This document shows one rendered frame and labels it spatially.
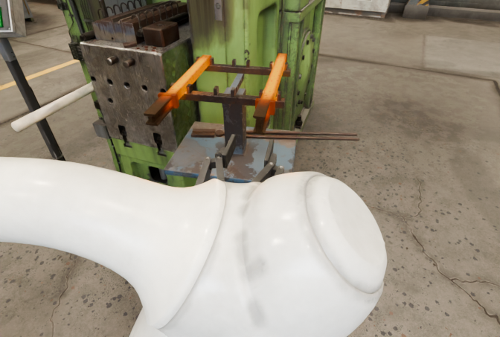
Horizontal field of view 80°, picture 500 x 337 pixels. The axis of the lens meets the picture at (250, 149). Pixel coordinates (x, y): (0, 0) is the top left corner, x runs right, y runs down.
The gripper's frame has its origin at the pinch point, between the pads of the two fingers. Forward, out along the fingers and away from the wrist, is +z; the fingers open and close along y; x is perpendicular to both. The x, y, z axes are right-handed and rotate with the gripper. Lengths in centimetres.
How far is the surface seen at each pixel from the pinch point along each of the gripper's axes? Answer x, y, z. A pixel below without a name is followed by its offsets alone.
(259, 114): 2.1, -0.1, 10.6
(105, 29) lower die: 3, -70, 63
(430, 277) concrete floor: -93, 74, 45
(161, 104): 1.5, -23.1, 11.7
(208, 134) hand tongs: -25, -23, 40
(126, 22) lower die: 6, -60, 61
